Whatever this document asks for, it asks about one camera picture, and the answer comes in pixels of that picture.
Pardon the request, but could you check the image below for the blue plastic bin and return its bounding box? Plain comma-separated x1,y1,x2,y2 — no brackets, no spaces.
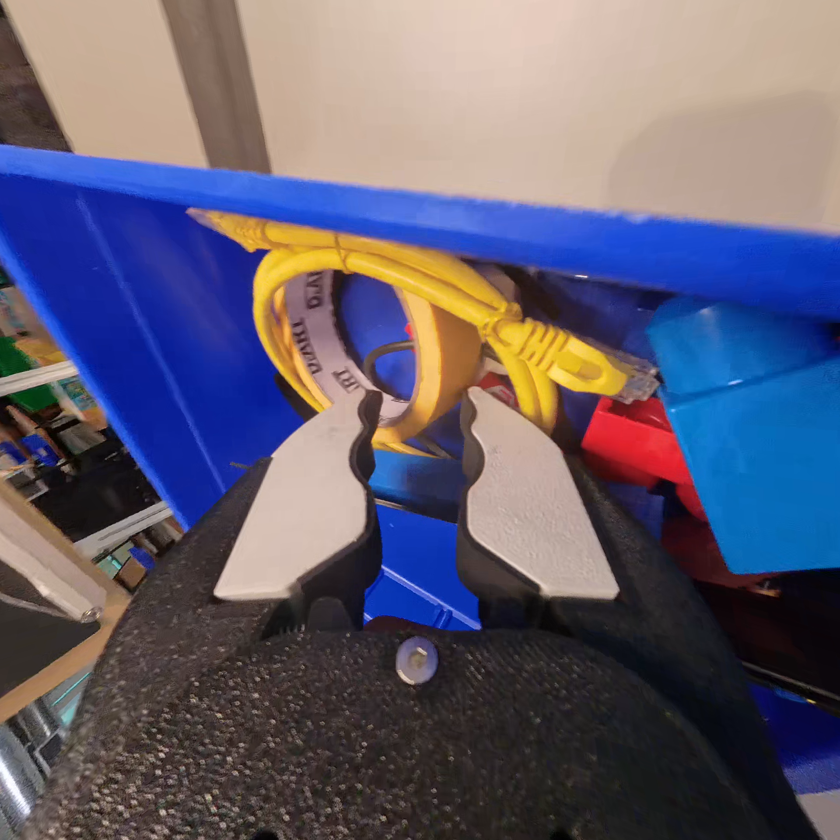
0,146,840,795

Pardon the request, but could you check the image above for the thin black cable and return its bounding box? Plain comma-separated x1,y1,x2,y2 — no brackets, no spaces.
363,341,421,395

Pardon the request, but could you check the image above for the red flat box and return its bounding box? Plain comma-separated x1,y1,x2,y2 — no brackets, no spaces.
581,394,782,592

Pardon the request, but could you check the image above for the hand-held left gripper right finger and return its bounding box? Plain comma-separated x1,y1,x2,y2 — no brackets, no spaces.
456,387,621,601

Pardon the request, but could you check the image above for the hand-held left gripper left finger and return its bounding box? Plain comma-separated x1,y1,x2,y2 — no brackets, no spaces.
213,390,383,601

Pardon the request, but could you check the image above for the black wood-edged panel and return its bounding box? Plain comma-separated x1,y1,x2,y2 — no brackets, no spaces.
0,577,132,723

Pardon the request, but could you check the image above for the yellow cable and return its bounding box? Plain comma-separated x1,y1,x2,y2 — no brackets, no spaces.
187,209,659,460

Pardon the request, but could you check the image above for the blue foam block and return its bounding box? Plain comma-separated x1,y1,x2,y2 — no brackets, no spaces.
646,297,840,575

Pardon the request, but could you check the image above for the yellow tape roll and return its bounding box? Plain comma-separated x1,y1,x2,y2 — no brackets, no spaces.
272,269,487,454

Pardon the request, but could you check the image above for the white panel stand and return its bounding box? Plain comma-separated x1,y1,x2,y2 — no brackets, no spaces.
0,499,109,623

